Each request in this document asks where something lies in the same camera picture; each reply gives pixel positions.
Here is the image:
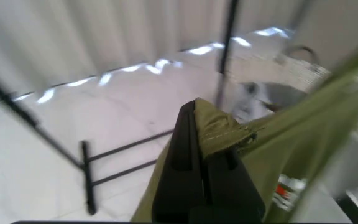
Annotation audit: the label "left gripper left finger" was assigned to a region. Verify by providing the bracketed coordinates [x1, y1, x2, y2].
[151, 100, 205, 223]

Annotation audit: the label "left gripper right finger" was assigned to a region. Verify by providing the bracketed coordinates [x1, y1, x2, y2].
[202, 148, 266, 223]

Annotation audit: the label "green printed shirt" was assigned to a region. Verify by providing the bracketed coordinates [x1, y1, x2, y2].
[131, 37, 358, 223]

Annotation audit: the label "black clothes rack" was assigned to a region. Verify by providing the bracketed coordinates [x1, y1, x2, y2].
[0, 0, 241, 215]

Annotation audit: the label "white laundry basket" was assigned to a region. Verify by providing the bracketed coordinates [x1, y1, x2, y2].
[224, 45, 358, 142]

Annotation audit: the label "pale grey shorts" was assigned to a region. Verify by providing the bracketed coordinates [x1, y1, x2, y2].
[231, 81, 275, 124]

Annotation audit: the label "white curtain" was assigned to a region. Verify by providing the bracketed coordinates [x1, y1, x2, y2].
[0, 0, 310, 108]

